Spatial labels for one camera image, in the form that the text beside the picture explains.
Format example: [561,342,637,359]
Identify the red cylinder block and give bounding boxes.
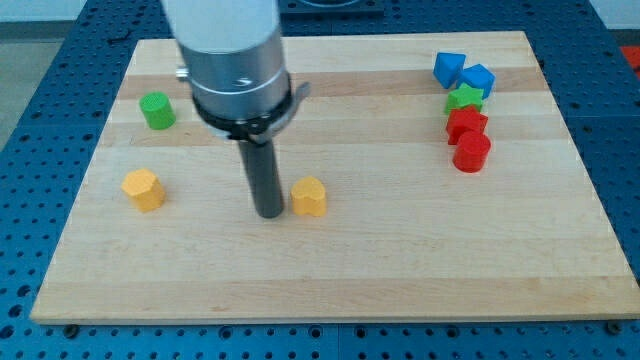
[453,131,492,173]

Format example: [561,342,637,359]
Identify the blue triangle block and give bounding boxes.
[433,52,466,89]

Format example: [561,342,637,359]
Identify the green cylinder block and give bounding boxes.
[139,92,176,130]

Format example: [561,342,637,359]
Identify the yellow hexagon block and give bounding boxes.
[121,168,166,213]

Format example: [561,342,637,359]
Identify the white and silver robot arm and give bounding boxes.
[161,0,310,144]

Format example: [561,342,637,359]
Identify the green star block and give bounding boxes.
[444,83,484,114]

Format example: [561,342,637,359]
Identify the yellow heart block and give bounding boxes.
[290,176,327,217]

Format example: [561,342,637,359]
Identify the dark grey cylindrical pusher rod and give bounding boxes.
[239,141,284,219]

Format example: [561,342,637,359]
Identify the blue cube block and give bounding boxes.
[456,64,496,99]

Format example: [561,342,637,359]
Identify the light wooden board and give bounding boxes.
[31,31,639,325]

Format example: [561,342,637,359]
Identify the red star block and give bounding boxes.
[445,105,489,145]

